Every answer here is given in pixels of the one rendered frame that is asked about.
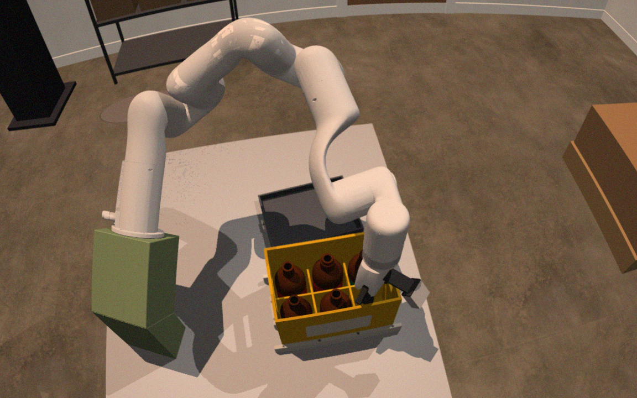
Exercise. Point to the yellow divided crate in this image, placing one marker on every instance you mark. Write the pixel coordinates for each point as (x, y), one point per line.
(381, 312)

